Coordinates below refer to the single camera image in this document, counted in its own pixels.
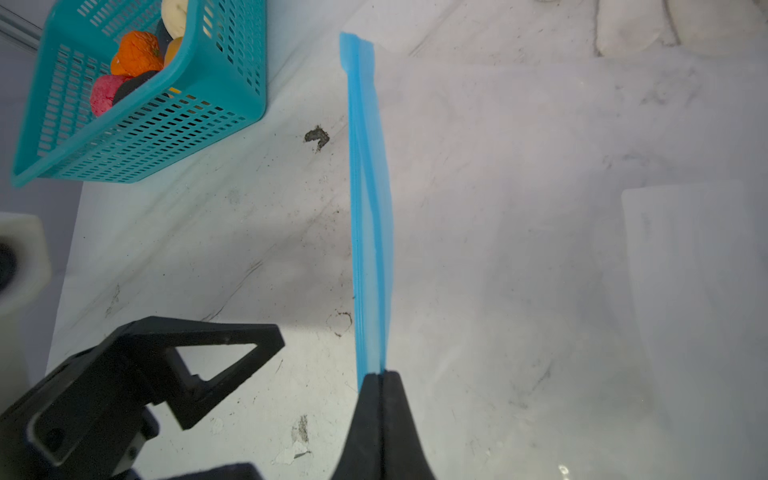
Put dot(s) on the teal plastic basket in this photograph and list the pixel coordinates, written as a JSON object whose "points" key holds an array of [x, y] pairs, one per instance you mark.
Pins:
{"points": [[216, 86]]}

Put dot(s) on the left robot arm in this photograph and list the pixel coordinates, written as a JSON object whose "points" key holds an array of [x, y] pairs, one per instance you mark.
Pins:
{"points": [[25, 271]]}

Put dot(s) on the black toy eggplant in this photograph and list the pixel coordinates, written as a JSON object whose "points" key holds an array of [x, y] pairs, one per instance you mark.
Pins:
{"points": [[163, 38]]}

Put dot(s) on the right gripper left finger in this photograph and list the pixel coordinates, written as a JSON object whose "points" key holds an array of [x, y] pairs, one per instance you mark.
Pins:
{"points": [[361, 458]]}

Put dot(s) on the cream toy pear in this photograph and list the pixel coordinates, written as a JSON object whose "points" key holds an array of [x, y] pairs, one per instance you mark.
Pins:
{"points": [[174, 17]]}

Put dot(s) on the clear zip bag blue zipper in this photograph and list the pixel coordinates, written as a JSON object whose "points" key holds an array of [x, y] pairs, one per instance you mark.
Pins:
{"points": [[577, 233]]}

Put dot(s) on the black toy avocado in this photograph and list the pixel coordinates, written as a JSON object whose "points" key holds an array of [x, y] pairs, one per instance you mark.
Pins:
{"points": [[132, 85]]}

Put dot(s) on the pink toy fruit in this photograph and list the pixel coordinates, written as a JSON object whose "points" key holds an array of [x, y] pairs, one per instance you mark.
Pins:
{"points": [[103, 92]]}

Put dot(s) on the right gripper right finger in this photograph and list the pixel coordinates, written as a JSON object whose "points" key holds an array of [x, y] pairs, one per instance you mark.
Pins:
{"points": [[402, 455]]}

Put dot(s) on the yellow orange toy fruit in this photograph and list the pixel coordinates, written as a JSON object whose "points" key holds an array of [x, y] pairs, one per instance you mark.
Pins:
{"points": [[172, 50]]}

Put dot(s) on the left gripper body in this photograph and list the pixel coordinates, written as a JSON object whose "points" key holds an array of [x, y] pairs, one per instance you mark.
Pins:
{"points": [[90, 417]]}

